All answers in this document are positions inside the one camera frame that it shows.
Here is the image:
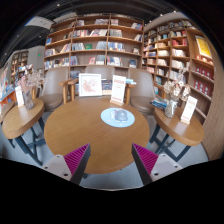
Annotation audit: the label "glass vase dried pink flowers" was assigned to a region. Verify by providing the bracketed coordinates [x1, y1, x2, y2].
[17, 70, 45, 110]

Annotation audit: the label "framed red floral picture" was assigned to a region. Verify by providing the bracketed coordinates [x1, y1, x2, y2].
[79, 73, 102, 97]

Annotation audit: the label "beige armchair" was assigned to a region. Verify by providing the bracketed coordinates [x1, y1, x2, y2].
[69, 65, 134, 104]
[40, 66, 71, 111]
[127, 67, 157, 116]

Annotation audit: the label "large wooden bookshelf centre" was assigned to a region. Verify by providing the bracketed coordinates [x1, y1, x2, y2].
[44, 13, 144, 75]

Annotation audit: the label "beige armchair left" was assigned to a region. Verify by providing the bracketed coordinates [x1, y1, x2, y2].
[40, 66, 71, 111]

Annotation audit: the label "round wooden left table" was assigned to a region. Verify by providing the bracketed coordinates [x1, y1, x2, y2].
[2, 98, 45, 165]

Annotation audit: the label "grey computer mouse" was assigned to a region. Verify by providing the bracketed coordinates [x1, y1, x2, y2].
[115, 110, 128, 122]

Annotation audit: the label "small round wooden far-left table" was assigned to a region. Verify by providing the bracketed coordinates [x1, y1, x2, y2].
[0, 101, 15, 124]

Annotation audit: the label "beige armchair middle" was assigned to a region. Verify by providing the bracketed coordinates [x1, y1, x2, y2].
[69, 65, 134, 104]

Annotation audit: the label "stack of books on chair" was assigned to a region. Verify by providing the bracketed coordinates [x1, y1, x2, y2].
[151, 97, 168, 110]

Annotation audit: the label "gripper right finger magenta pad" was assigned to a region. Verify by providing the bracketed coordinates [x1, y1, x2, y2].
[131, 143, 184, 186]

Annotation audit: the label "glass vase dried white flowers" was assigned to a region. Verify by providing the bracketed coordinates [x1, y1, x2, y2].
[164, 69, 191, 118]

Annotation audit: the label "wooden bookshelf right wall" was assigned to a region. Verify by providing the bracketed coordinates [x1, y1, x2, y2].
[143, 17, 224, 160]

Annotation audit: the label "round light blue mouse pad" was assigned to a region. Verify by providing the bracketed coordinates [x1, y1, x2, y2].
[101, 108, 135, 128]

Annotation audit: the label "beige armchair right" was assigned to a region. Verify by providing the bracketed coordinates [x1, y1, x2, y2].
[127, 67, 157, 116]

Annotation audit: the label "white sign stand table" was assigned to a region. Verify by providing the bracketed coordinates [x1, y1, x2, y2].
[181, 96, 198, 124]
[110, 75, 126, 106]
[15, 86, 24, 107]

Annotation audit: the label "round wooden centre table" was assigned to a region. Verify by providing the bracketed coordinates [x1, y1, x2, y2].
[44, 98, 150, 174]

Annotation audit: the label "distant wooden bookshelf left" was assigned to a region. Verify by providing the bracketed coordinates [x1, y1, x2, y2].
[10, 50, 29, 84]

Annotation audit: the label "white sign stand centre table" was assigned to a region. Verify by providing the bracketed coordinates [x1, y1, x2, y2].
[110, 75, 126, 106]

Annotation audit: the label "white sign stand right table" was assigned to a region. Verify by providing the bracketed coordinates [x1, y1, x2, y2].
[181, 96, 198, 124]

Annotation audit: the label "white sign stand left table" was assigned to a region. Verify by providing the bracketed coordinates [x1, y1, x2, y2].
[15, 86, 24, 107]

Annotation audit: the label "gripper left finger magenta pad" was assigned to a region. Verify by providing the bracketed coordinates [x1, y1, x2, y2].
[41, 143, 92, 186]

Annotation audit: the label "round wooden right table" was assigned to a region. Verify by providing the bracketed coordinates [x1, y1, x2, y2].
[150, 107, 204, 162]

